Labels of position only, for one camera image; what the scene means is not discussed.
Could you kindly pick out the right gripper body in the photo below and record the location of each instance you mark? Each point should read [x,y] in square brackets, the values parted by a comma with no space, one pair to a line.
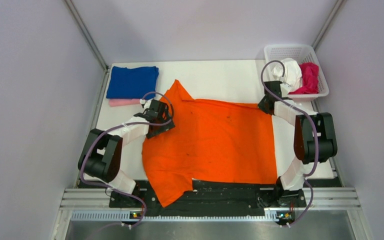
[261,105]

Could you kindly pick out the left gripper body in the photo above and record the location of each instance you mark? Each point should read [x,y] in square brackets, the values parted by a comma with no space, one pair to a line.
[160,129]

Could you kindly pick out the orange t shirt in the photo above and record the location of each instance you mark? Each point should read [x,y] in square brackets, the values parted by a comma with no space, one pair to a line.
[214,141]

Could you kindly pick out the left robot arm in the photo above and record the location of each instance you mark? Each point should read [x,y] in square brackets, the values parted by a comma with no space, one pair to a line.
[102,151]

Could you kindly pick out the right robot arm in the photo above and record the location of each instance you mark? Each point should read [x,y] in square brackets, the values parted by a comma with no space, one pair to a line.
[314,139]

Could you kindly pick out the folded blue t shirt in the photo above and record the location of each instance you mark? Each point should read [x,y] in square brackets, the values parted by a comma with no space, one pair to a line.
[132,83]

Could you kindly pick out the white t shirt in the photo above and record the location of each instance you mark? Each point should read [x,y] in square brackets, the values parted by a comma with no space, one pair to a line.
[290,73]

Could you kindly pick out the folded pink t shirt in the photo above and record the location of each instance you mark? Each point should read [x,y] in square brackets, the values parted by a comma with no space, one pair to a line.
[119,102]

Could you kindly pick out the magenta t shirt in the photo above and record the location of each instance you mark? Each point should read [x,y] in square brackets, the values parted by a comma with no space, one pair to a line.
[309,81]

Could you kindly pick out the white plastic basket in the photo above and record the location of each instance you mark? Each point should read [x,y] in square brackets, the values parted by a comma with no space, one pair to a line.
[302,54]

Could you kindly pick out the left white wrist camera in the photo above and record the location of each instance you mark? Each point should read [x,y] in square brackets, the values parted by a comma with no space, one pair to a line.
[145,103]

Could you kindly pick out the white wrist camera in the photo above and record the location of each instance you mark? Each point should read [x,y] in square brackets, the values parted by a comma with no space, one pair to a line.
[145,103]
[285,89]

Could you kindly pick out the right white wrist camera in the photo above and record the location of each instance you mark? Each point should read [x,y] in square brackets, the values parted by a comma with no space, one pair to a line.
[285,89]

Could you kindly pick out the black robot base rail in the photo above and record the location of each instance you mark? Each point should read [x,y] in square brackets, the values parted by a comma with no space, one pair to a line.
[215,199]

